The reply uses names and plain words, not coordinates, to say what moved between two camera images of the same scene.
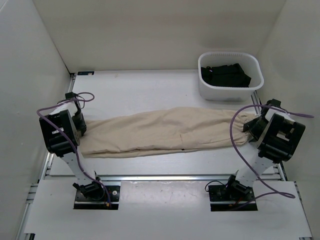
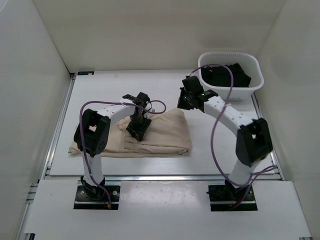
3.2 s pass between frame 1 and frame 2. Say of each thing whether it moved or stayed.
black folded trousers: stayed
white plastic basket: stayed
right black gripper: moved
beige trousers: moved
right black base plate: stayed
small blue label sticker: stayed
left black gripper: moved
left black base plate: stayed
